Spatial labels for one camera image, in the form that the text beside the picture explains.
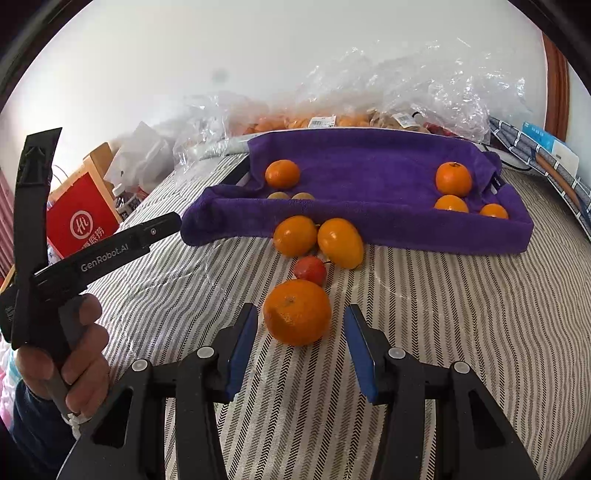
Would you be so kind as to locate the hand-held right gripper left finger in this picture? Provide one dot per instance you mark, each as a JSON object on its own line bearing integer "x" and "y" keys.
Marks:
{"x": 242, "y": 350}

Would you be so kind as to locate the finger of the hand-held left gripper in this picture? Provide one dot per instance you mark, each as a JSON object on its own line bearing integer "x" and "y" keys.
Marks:
{"x": 37, "y": 207}
{"x": 159, "y": 227}

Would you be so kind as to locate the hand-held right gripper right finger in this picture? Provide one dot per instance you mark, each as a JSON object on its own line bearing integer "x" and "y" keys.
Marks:
{"x": 360, "y": 350}

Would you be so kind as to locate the round orange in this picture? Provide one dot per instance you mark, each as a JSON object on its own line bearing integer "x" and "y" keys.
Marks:
{"x": 295, "y": 236}
{"x": 282, "y": 174}
{"x": 493, "y": 211}
{"x": 297, "y": 312}
{"x": 451, "y": 203}

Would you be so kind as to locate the large orange with stem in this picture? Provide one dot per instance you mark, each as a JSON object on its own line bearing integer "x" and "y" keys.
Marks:
{"x": 454, "y": 178}

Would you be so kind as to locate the person's left forearm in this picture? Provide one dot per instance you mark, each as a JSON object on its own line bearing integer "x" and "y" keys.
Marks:
{"x": 37, "y": 434}

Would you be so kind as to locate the clear bag of brown fruits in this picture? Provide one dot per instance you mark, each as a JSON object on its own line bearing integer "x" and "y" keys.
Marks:
{"x": 392, "y": 121}

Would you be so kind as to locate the person's left hand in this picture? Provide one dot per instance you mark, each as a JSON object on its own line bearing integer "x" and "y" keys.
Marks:
{"x": 87, "y": 350}

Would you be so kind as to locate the small bottle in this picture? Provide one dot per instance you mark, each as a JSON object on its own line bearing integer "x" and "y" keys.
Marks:
{"x": 123, "y": 201}

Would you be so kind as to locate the red paper bag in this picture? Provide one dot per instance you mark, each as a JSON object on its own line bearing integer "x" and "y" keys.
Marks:
{"x": 83, "y": 217}

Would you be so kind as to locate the brown cardboard box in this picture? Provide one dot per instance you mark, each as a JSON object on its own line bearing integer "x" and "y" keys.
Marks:
{"x": 99, "y": 161}

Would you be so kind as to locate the white plastic bag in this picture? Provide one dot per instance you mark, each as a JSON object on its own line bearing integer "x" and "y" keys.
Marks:
{"x": 138, "y": 152}

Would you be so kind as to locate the striped quilted cover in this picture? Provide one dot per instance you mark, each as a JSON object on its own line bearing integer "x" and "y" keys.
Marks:
{"x": 438, "y": 314}

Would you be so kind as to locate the small red fruit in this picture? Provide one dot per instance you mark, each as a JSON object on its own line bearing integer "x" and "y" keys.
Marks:
{"x": 310, "y": 270}

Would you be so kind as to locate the crumpled clear plastic bag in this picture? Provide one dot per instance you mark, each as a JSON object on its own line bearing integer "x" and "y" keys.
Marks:
{"x": 203, "y": 134}

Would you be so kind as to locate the oval orange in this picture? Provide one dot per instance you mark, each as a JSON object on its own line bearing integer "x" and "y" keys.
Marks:
{"x": 340, "y": 242}

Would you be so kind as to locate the clear bag of oranges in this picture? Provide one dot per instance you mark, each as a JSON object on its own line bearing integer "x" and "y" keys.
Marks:
{"x": 286, "y": 123}

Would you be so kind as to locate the purple towel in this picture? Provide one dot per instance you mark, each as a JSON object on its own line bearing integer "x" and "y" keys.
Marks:
{"x": 369, "y": 157}

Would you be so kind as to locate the folded blue plaid cloth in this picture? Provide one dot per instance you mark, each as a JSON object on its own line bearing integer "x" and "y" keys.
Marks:
{"x": 554, "y": 180}

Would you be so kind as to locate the blue and white tissue packet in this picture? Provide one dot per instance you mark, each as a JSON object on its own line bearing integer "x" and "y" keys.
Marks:
{"x": 551, "y": 145}

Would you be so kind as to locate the brown wooden door frame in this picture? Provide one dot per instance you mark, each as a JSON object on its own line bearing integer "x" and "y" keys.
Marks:
{"x": 556, "y": 92}

